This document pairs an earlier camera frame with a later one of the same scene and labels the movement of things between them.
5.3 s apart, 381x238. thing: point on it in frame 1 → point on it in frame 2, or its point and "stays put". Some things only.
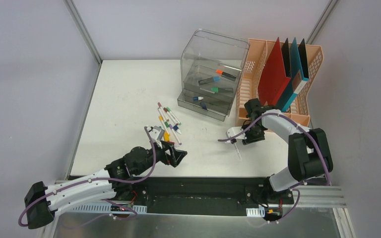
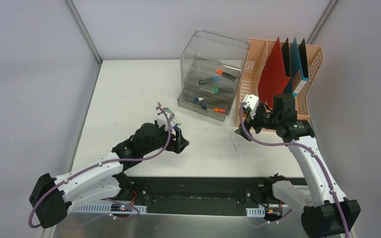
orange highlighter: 226,75 stays put
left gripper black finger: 176,156 → 181,143
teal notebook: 297,81 stays put
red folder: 273,82 stays put
